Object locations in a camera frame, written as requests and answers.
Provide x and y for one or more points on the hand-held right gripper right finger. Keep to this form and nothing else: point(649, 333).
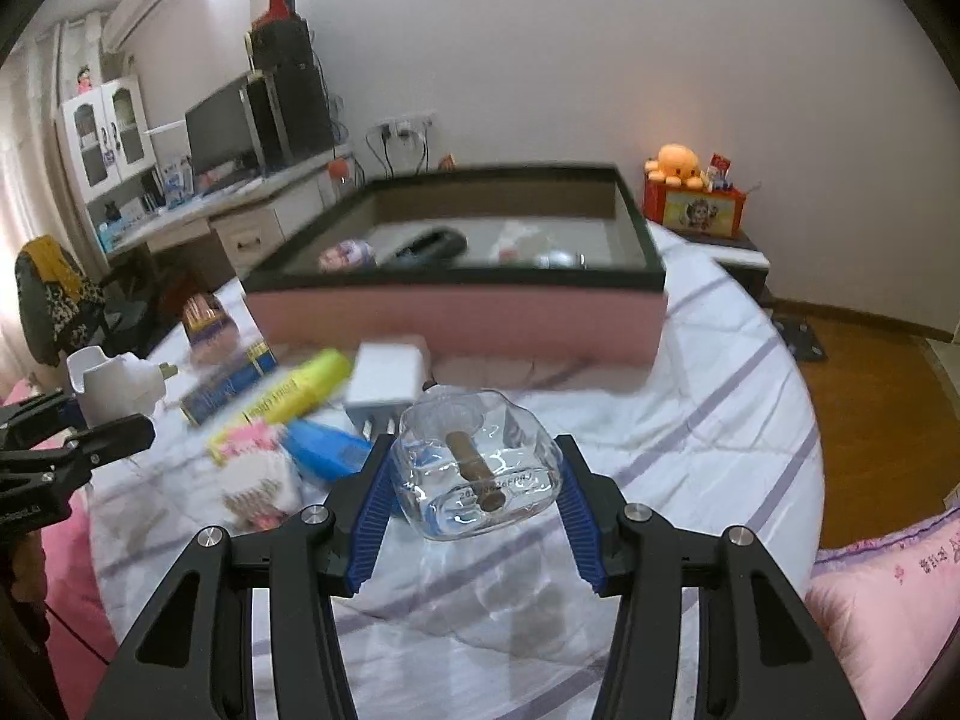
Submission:
point(581, 517)

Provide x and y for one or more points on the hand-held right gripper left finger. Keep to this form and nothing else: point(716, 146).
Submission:
point(371, 517)

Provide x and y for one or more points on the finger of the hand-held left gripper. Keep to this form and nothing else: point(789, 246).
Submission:
point(37, 409)
point(112, 439)

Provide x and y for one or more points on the blue tube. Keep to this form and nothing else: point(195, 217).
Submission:
point(326, 450)

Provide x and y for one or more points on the clear glass bottle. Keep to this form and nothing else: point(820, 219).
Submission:
point(480, 465)

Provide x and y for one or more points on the pink brick figure toy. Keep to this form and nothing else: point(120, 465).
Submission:
point(259, 495)

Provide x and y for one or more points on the blue and gold slim box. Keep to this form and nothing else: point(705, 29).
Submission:
point(225, 386)

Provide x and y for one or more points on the pink white brick toy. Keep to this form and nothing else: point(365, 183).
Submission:
point(247, 442)

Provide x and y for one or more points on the white charger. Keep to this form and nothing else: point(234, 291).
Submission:
point(386, 379)

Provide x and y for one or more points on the yellow highlighter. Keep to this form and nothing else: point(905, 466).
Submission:
point(300, 390)

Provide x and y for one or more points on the rose gold metal cup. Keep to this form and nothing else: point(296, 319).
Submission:
point(206, 319)

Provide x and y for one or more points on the pink box with black rim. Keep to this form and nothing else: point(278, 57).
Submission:
point(450, 315)

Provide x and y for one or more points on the black oblong case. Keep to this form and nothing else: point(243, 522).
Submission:
point(427, 244)

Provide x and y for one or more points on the person's left forearm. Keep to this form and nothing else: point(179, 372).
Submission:
point(19, 615)

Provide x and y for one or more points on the pink bedding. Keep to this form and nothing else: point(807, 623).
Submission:
point(71, 615)

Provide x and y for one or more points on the black office chair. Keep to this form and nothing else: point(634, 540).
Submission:
point(112, 315)

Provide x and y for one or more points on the cream curtain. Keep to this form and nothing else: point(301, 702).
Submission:
point(30, 165)

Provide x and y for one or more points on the white desk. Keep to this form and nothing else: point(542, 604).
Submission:
point(255, 229)

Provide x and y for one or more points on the blue white carton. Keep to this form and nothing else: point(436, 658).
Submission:
point(178, 184)

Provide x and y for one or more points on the white glass-door cabinet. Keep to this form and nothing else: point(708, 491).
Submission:
point(109, 135)

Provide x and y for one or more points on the black floor stand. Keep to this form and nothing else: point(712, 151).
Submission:
point(801, 339)

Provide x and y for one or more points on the pink pillow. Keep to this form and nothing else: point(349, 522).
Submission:
point(885, 600)

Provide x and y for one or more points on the red printed box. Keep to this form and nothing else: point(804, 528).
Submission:
point(697, 210)

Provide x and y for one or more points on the black computer monitor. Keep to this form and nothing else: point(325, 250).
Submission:
point(221, 127)

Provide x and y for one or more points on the small pink doll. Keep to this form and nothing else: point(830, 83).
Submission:
point(86, 79)

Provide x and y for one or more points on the red-capped bottle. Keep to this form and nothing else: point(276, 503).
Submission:
point(339, 176)

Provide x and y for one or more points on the orange octopus plush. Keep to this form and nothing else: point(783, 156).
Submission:
point(675, 163)

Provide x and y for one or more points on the black computer tower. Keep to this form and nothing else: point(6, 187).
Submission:
point(296, 112)

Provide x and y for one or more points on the small red white packet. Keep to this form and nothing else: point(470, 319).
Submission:
point(720, 169)

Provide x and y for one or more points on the white air conditioner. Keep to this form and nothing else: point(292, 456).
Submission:
point(142, 4)

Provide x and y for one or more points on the red desk calendar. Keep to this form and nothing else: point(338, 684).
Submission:
point(274, 4)

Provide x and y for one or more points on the white wall socket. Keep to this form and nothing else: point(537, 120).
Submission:
point(405, 124)

